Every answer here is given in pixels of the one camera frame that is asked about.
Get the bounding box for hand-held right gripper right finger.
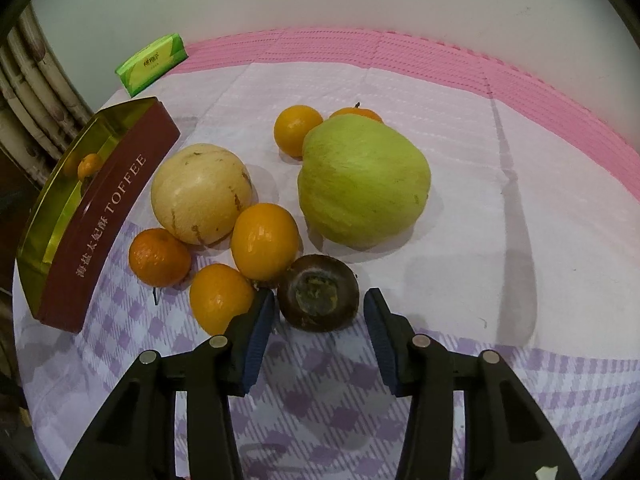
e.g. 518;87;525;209
363;287;583;480

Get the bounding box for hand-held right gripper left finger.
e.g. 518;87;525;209
60;287;277;480

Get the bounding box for dark brown mangosteen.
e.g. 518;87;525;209
276;254;360;333

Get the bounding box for dark orange tangerine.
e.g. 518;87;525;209
128;228;192;288

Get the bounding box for pale yellow melon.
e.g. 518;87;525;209
151;143;253;246

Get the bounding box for green pomelo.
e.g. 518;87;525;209
297;114;432;249

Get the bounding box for maroon and gold tin box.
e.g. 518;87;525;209
16;96;182;335

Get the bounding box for pink and purple checked tablecloth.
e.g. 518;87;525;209
12;27;640;480

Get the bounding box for tangerine with stem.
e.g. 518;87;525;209
329;102;384;125

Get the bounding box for small orange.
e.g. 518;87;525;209
77;153;104;181

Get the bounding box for green tissue packet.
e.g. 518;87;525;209
115;33;188;98

